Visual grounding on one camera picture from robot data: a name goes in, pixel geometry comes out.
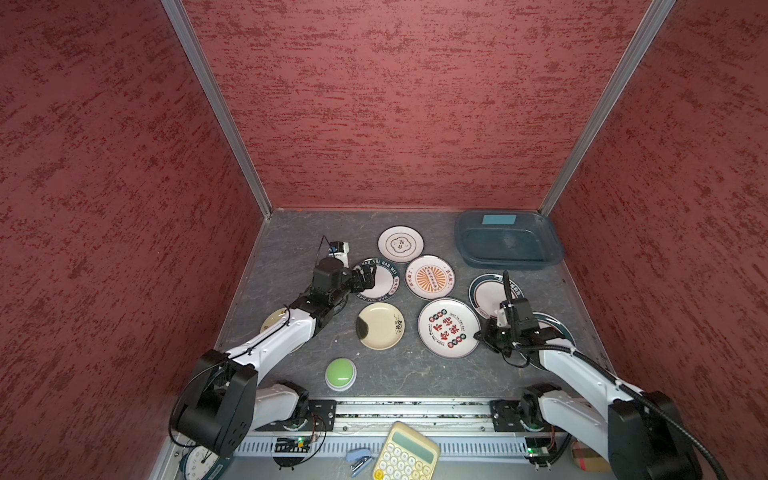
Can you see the translucent blue plastic bin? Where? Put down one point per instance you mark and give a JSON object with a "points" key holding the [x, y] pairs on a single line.
{"points": [[530, 244]]}

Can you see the aluminium left corner post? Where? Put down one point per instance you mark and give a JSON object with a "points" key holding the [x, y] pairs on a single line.
{"points": [[193, 50]]}

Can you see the cream yellow plate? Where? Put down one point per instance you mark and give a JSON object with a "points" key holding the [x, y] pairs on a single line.
{"points": [[380, 326]]}

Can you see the plaid checked pouch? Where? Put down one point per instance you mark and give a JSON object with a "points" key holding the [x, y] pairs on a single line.
{"points": [[588, 460]]}

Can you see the light blue bin label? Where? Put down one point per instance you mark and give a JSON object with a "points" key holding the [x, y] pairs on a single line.
{"points": [[499, 219]]}

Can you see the green rim hao shi plate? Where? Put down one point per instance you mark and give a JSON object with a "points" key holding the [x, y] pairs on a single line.
{"points": [[387, 280]]}

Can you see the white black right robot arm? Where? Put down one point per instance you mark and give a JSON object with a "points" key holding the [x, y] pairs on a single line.
{"points": [[640, 434]]}

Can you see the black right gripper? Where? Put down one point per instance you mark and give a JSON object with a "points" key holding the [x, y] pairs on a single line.
{"points": [[486, 336]]}

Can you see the aluminium right corner post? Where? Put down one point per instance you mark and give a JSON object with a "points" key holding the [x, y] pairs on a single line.
{"points": [[643, 37]]}

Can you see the plate with green lettered rim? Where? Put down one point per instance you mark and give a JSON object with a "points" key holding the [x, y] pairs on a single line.
{"points": [[550, 331]]}

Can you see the aluminium corner post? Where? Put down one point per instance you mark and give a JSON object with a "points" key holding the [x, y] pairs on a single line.
{"points": [[193, 50], [643, 37]]}

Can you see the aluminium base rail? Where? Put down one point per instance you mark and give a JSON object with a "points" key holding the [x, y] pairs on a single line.
{"points": [[467, 429]]}

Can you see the white plate green red rim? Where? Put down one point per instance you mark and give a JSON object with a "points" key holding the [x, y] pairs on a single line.
{"points": [[486, 292]]}

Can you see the blue stapler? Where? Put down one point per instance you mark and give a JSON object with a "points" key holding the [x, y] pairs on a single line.
{"points": [[358, 460]]}

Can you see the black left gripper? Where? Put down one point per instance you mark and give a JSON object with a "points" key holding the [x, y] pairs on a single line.
{"points": [[368, 277]]}

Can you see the yellow calculator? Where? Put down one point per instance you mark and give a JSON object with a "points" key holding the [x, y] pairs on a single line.
{"points": [[406, 455]]}

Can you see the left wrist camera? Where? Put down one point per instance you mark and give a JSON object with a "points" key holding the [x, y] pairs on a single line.
{"points": [[340, 251]]}

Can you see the white plate black line motif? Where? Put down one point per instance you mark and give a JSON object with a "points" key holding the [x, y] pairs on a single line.
{"points": [[400, 244]]}

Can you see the green push button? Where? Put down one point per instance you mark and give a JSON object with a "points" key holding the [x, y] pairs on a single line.
{"points": [[340, 374]]}

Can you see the teal alarm clock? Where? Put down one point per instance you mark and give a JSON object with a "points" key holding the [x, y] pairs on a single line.
{"points": [[202, 464]]}

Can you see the beige plate under left arm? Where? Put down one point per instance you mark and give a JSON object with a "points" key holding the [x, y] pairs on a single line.
{"points": [[273, 319]]}

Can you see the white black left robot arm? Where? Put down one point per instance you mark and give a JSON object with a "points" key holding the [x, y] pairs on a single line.
{"points": [[222, 401]]}

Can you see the orange sunburst white plate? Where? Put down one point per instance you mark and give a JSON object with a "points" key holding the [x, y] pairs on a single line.
{"points": [[430, 277]]}

